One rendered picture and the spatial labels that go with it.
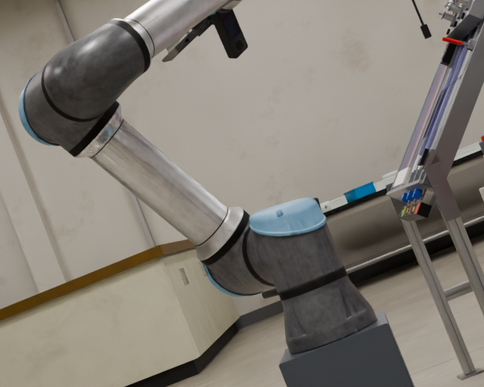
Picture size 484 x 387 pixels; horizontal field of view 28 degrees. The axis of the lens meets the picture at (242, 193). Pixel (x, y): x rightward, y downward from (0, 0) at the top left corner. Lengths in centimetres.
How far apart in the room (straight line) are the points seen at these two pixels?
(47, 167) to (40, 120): 872
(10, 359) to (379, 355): 625
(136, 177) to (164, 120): 842
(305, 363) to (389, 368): 13
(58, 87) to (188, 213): 31
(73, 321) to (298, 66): 386
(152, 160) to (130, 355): 580
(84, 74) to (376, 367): 62
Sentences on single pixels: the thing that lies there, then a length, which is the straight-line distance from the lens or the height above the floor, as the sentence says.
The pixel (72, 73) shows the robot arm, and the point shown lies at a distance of 147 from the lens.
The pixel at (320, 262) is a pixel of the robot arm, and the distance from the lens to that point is 152.
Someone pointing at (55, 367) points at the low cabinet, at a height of 44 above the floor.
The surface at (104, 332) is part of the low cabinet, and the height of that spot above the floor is 54.
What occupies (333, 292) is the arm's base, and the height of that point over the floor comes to 62.
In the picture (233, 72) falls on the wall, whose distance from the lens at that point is 994.
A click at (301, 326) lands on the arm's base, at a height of 59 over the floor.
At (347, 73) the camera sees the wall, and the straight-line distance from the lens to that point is 986.
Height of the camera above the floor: 73
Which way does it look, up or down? 3 degrees up
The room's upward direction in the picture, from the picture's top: 22 degrees counter-clockwise
